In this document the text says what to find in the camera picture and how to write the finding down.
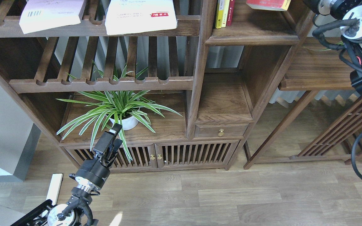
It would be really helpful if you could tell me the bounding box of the white book red stamp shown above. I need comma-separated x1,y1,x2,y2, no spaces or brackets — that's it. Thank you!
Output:
105,0,177,35

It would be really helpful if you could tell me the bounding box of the left slatted cabinet door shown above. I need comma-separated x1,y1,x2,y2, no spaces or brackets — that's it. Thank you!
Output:
64,144,158,173

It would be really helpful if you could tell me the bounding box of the slatted cabinet door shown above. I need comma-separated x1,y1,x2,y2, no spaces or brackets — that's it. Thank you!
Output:
64,144,158,173
155,140,238,170

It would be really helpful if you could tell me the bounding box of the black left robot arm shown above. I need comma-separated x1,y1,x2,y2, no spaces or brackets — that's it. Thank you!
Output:
13,123,122,226

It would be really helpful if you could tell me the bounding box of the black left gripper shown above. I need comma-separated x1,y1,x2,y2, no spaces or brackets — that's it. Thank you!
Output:
92,123,123,166

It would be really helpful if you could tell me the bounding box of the pale pink white book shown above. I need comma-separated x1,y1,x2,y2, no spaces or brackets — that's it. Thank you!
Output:
19,0,86,34

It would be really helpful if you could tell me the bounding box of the yellow upright book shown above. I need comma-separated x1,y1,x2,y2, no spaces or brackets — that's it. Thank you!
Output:
221,0,230,27
215,0,225,29

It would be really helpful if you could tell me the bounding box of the red earth cover book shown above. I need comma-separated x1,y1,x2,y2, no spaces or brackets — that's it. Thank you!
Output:
246,0,291,11

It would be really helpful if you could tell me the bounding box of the dark wooden bookshelf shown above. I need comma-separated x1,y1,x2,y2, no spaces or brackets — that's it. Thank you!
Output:
0,0,313,170

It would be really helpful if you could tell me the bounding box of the right slatted cabinet door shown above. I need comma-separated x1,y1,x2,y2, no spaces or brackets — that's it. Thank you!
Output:
155,140,238,170

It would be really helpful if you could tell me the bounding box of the wooden side shelf unit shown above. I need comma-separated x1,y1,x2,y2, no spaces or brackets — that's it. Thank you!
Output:
243,37,362,170

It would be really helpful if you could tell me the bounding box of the white grey object at left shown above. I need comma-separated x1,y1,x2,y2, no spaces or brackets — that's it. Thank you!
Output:
0,125,41,183

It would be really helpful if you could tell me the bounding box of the spider plant in white pot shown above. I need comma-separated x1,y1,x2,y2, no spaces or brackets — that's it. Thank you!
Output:
57,90,176,145

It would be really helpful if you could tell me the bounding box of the small wooden drawer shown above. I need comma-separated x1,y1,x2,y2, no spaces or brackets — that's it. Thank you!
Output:
194,123,249,138

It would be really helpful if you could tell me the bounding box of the dark red upright book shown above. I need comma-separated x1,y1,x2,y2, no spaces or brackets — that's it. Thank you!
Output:
226,0,235,27

